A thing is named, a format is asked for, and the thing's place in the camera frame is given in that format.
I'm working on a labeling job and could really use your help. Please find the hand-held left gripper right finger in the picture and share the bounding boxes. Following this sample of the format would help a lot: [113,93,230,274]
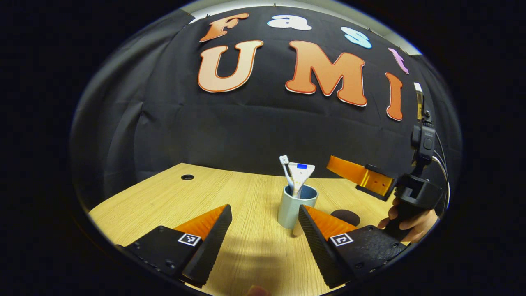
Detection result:
[298,205,410,290]

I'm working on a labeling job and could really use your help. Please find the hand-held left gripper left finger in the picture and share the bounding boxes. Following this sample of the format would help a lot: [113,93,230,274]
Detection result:
[115,204,233,289]

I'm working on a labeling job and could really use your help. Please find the dark brown round coaster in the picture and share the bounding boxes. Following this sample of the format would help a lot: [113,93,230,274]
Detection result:
[330,209,361,227]

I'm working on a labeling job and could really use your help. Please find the light blue cup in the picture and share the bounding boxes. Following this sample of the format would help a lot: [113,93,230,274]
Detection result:
[277,184,319,238]

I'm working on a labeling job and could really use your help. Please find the white toothpaste tube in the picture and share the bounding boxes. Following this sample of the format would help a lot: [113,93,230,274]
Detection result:
[288,162,316,198]

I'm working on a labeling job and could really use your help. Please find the white toothbrush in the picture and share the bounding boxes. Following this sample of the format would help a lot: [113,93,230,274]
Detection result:
[279,155,295,192]

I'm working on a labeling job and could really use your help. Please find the wooden desktop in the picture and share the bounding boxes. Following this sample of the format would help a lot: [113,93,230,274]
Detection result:
[88,163,412,296]

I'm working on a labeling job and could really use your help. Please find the black backdrop cloth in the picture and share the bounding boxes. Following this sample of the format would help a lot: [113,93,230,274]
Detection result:
[70,6,464,208]

